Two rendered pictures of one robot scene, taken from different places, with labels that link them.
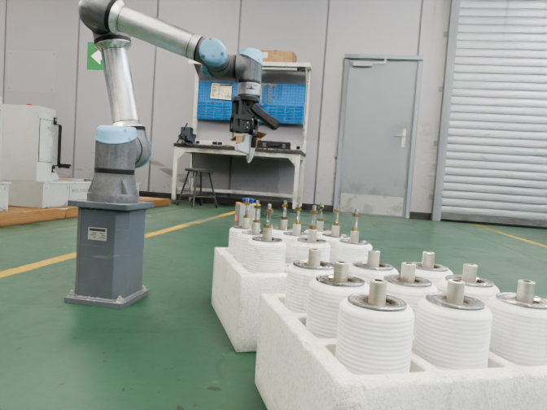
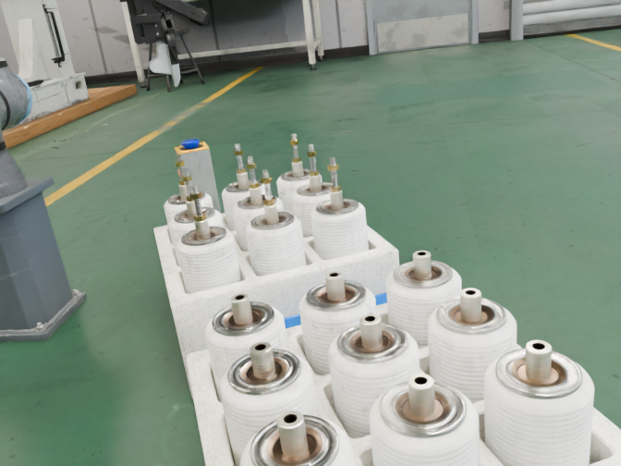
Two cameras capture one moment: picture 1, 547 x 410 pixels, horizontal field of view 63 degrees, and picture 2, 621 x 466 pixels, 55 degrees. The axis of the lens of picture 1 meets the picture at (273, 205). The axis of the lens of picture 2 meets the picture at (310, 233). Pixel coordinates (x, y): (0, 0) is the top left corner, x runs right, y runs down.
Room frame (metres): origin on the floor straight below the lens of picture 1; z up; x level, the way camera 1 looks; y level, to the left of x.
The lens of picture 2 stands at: (0.17, -0.19, 0.60)
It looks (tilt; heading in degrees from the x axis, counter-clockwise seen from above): 22 degrees down; 1
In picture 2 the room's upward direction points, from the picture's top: 7 degrees counter-clockwise
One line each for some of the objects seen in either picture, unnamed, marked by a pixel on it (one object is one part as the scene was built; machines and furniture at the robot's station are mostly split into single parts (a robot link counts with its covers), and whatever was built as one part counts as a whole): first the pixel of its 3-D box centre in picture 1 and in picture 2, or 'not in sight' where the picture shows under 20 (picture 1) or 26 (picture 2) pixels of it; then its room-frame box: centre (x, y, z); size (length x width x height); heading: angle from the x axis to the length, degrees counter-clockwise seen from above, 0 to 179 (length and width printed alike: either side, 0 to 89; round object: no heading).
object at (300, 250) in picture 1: (308, 276); (279, 269); (1.13, -0.10, 0.16); 0.10 x 0.10 x 0.18
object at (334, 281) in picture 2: (373, 259); (334, 287); (0.83, -0.19, 0.26); 0.02 x 0.02 x 0.03
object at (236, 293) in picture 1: (292, 291); (269, 278); (1.24, -0.07, 0.09); 0.39 x 0.39 x 0.18; 17
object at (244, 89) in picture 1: (249, 91); not in sight; (1.49, 0.10, 0.68); 0.08 x 0.08 x 0.05
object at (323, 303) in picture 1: (335, 338); (276, 442); (0.69, -0.11, 0.16); 0.10 x 0.10 x 0.18
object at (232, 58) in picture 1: (219, 64); not in sight; (1.47, 0.21, 0.76); 0.11 x 0.11 x 0.08; 89
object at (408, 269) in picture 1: (408, 273); (371, 332); (0.72, -0.23, 0.26); 0.02 x 0.02 x 0.03
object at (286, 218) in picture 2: (312, 241); (272, 221); (1.13, -0.10, 0.25); 0.08 x 0.08 x 0.01
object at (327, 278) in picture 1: (339, 281); (264, 372); (0.69, -0.11, 0.25); 0.08 x 0.08 x 0.01
